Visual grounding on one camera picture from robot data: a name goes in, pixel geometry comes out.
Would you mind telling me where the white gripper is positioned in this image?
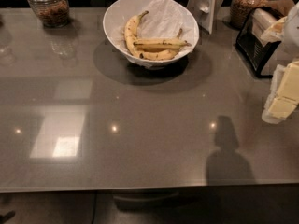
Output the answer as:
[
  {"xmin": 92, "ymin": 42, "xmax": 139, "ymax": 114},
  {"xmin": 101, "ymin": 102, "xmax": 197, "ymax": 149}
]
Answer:
[{"xmin": 261, "ymin": 2, "xmax": 299, "ymax": 124}]

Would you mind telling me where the black wire rack holder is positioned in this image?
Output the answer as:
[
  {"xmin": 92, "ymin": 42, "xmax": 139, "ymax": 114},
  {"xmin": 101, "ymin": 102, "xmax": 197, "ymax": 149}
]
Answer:
[{"xmin": 235, "ymin": 7, "xmax": 282, "ymax": 78}]

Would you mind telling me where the right glass jar with cereal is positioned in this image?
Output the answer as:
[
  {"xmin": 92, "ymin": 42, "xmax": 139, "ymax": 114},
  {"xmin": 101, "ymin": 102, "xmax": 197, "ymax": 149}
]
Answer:
[{"xmin": 230, "ymin": 0, "xmax": 270, "ymax": 29}]

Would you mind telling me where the white folded card stand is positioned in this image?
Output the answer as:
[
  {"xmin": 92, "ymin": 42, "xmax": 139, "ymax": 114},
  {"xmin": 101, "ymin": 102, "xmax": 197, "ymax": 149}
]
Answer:
[{"xmin": 187, "ymin": 0, "xmax": 223, "ymax": 34}]

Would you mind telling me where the straight yellow banana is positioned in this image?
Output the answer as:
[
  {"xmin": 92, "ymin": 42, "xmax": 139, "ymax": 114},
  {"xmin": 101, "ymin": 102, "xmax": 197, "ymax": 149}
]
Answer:
[{"xmin": 134, "ymin": 38, "xmax": 190, "ymax": 50}]

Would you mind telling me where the white paper liner in bowl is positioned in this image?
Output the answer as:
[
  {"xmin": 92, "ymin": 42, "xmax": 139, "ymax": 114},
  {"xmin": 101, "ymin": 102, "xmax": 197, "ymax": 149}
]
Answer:
[{"xmin": 111, "ymin": 0, "xmax": 199, "ymax": 67}]

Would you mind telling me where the long curved yellow banana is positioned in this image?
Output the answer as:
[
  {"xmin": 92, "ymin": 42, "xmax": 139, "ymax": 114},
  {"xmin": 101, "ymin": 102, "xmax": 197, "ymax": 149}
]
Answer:
[{"xmin": 124, "ymin": 11, "xmax": 181, "ymax": 61}]

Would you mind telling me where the left glass jar with granola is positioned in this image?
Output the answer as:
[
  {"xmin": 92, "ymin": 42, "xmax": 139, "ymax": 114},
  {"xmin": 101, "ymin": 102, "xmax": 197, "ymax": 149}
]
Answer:
[{"xmin": 27, "ymin": 0, "xmax": 69, "ymax": 28}]

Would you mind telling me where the white bowl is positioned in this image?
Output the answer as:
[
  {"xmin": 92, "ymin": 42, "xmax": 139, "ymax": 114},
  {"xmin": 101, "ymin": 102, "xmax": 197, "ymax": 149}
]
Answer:
[{"xmin": 103, "ymin": 0, "xmax": 199, "ymax": 69}]

